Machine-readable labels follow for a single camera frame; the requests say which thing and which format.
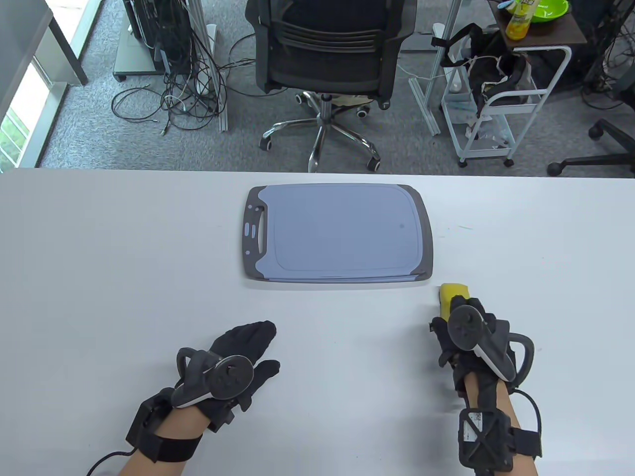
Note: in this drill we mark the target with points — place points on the black chair base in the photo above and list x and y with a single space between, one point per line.
605 131

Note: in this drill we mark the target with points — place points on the green bowl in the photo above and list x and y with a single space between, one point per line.
550 10

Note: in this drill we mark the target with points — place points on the yellow green sponge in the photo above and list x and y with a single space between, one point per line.
449 292

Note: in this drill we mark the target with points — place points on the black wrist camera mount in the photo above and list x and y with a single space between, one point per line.
486 441
163 441

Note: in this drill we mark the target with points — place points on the person's right hand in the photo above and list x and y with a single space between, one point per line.
446 347

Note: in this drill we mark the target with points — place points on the black office chair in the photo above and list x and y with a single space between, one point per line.
327 64

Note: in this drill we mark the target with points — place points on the yellow drink bottle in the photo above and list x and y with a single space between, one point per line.
518 27

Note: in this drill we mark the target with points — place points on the person's right forearm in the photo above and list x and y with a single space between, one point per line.
506 401

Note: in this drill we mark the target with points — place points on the aluminium frame leg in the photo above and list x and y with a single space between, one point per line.
223 119
426 114

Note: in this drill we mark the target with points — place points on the person's left forearm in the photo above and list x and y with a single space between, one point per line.
158 456

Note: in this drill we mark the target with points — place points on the grey white hand controller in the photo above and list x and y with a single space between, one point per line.
228 377
466 327

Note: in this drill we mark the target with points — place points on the window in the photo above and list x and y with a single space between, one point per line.
15 134

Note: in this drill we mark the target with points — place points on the light blue plastic item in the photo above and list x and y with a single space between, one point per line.
506 5

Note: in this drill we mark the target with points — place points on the grey cart base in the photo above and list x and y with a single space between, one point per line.
134 59

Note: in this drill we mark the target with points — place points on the white power strip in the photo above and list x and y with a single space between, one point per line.
211 34

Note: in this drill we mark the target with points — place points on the person's left hand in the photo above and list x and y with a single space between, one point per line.
243 339

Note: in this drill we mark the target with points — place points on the black computer tower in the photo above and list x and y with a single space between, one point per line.
149 29

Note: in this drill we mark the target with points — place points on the white cart brown top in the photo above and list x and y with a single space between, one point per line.
560 29

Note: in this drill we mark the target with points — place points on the black bag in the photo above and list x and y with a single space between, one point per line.
491 59

